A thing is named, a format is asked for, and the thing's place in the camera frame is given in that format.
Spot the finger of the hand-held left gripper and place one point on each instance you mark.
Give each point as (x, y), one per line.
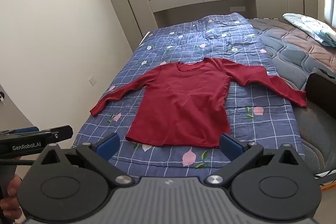
(26, 130)
(61, 133)

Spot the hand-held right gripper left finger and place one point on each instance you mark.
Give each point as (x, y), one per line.
(109, 146)

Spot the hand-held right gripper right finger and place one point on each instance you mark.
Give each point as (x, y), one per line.
(231, 146)

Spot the red long-sleeved shirt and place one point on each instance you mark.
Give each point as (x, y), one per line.
(181, 103)

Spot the person's left hand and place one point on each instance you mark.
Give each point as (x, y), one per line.
(13, 187)

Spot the beige door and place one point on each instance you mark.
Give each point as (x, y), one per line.
(15, 113)

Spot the keys in door lock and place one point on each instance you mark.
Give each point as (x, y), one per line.
(2, 97)

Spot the dark brown furniture piece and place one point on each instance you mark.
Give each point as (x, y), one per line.
(321, 87)

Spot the grey brown quilted mattress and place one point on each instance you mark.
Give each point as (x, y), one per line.
(288, 50)

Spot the blue floral checked quilt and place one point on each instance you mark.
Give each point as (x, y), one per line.
(210, 35)

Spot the beige built-in wardrobe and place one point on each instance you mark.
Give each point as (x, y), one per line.
(123, 3)

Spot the white floral pillow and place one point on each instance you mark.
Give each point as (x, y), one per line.
(312, 26)

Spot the beige padded headboard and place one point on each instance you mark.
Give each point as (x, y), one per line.
(330, 1)

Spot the white wall socket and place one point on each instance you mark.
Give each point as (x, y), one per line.
(93, 80)

